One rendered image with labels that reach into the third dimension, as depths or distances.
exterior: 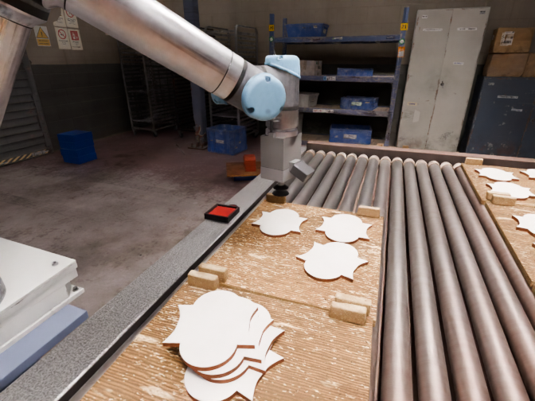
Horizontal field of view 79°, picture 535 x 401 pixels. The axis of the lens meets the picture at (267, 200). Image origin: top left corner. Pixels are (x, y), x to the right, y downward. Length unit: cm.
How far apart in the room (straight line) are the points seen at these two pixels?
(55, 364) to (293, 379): 35
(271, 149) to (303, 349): 42
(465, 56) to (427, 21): 64
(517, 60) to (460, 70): 65
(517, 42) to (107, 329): 521
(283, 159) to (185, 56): 32
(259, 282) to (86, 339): 30
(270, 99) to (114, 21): 24
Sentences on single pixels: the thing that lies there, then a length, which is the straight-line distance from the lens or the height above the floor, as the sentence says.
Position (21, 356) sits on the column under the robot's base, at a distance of 74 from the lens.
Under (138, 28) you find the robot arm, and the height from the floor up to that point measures 137.
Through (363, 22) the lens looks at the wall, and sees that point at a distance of 566.
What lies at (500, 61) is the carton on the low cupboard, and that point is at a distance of 535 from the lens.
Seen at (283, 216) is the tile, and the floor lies 94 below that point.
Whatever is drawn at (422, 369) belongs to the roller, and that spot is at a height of 91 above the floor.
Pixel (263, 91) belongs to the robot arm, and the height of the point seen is 128.
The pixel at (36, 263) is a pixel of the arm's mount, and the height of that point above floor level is 95.
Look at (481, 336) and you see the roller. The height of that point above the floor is 91.
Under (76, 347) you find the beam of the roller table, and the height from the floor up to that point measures 91.
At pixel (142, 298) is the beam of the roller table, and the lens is 69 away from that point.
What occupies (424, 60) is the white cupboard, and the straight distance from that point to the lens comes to 507.
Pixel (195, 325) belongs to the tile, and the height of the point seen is 97.
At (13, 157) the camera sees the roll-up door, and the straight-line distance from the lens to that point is 570.
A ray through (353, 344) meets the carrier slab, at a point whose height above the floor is 94.
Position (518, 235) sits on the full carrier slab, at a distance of 101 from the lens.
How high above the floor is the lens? 133
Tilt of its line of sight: 24 degrees down
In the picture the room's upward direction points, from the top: straight up
